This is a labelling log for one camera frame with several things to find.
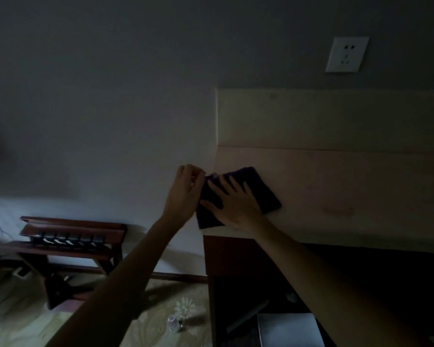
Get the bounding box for person's right hand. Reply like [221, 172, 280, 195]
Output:
[199, 175, 267, 234]

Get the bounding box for person's left hand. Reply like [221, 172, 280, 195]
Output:
[163, 164, 207, 223]

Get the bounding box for dark purple cloth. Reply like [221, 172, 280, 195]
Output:
[195, 166, 283, 230]

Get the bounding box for person's left forearm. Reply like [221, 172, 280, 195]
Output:
[45, 215, 183, 347]

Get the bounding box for wooden luggage rack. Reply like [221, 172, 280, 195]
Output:
[5, 215, 128, 310]

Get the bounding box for beige stone backsplash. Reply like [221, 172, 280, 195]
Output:
[215, 88, 434, 156]

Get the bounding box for white paper sheet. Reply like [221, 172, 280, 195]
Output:
[257, 313, 326, 347]

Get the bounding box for white wall socket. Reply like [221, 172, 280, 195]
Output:
[325, 36, 370, 73]

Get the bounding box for looped white floor cable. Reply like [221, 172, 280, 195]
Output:
[0, 256, 33, 286]

